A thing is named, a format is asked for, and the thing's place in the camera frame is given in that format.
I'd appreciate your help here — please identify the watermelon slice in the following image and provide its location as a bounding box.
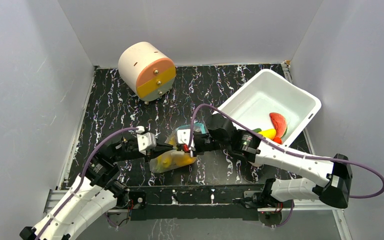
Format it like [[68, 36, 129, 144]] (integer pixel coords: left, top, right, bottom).
[[269, 112, 288, 138]]

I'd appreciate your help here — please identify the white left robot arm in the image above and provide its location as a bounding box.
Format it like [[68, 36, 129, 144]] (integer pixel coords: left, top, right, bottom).
[[19, 132, 174, 240]]

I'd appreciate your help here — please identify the white plastic bin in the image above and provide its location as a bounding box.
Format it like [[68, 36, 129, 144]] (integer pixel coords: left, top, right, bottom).
[[218, 69, 322, 149]]

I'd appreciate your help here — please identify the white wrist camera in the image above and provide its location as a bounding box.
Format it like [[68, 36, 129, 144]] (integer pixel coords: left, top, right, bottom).
[[175, 129, 195, 156], [135, 126, 157, 155]]

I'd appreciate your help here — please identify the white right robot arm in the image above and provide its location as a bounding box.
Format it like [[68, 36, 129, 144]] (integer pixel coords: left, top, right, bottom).
[[188, 113, 353, 209]]

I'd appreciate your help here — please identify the red chili pepper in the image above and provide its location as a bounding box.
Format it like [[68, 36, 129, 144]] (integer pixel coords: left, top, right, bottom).
[[273, 137, 283, 145]]

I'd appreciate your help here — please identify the yellow bell pepper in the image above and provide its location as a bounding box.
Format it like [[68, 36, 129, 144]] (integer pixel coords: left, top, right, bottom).
[[174, 154, 197, 167]]

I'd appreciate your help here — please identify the long yellow banana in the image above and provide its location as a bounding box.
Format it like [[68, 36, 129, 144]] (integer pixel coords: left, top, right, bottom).
[[157, 155, 173, 172]]

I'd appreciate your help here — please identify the round pastel drawer cabinet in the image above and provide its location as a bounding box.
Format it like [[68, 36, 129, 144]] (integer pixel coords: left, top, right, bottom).
[[118, 41, 176, 102]]

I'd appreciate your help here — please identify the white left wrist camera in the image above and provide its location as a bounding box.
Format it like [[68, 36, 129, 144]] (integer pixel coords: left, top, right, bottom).
[[135, 126, 157, 155]]

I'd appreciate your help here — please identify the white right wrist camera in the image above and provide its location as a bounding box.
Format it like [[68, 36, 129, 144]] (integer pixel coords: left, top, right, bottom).
[[175, 129, 195, 156]]

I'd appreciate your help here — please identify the yellow mango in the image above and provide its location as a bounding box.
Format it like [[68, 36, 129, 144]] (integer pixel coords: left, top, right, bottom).
[[258, 128, 277, 140]]

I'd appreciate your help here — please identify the clear blue zip bag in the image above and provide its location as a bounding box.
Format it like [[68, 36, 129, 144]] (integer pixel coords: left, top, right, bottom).
[[149, 125, 191, 174]]

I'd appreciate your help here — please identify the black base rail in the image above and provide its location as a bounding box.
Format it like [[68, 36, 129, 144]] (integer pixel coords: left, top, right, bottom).
[[99, 180, 296, 222]]

